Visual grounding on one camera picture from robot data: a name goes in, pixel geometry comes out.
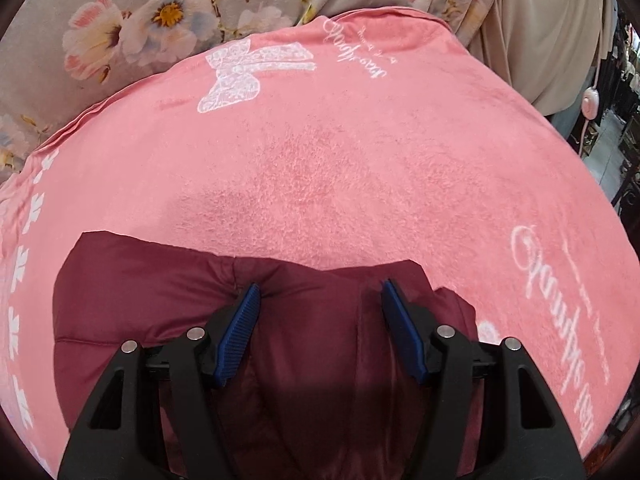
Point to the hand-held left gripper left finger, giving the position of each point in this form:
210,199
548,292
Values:
240,335

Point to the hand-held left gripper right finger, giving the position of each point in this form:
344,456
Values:
402,335

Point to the maroon puffer jacket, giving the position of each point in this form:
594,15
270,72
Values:
310,320

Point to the pink printed blanket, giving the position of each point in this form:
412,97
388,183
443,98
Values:
350,160

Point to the dark wooden furniture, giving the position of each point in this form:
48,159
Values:
622,125

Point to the beige curtain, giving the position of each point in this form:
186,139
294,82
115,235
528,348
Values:
550,25

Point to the grey floral bedsheet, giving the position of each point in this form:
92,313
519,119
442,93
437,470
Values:
125,10

